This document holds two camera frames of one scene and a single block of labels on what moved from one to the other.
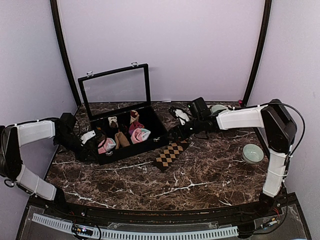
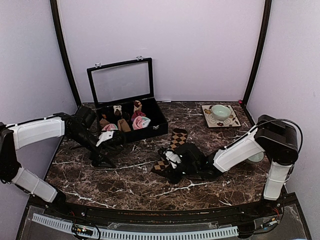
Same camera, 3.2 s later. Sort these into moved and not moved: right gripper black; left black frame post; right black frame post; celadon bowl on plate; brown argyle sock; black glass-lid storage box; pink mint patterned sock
Moved: right gripper black; black glass-lid storage box; pink mint patterned sock
Not moved: celadon bowl on plate; left black frame post; right black frame post; brown argyle sock
